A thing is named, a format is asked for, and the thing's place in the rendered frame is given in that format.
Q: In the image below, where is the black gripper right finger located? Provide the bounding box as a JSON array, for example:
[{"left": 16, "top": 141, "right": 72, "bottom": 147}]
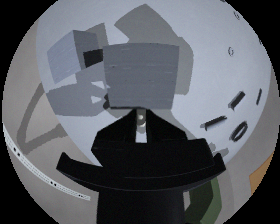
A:
[{"left": 146, "top": 109, "right": 188, "bottom": 142}]

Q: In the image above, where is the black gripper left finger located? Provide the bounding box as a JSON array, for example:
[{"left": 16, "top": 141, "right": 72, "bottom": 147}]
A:
[{"left": 94, "top": 109, "right": 137, "bottom": 142}]

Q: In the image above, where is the white cylinder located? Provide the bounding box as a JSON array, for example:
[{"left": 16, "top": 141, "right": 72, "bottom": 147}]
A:
[{"left": 137, "top": 109, "right": 146, "bottom": 127}]

